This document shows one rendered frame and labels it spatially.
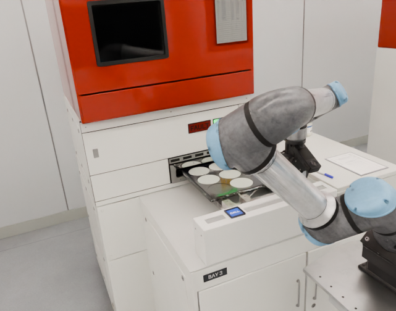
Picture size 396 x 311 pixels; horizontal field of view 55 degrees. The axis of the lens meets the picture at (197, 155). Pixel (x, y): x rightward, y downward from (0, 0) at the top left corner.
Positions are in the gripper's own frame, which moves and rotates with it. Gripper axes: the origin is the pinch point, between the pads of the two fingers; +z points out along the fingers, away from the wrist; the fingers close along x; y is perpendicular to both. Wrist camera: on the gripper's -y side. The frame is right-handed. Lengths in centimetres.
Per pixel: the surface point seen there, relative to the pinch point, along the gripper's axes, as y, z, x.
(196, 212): 30.6, 15.7, 28.4
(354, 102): 207, 45, -236
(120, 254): 59, 44, 59
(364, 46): 207, -13, -243
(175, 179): 57, 11, 28
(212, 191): 30.5, 7.8, 20.7
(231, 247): -4.0, 11.5, 30.4
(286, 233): -4.0, 13.3, 7.8
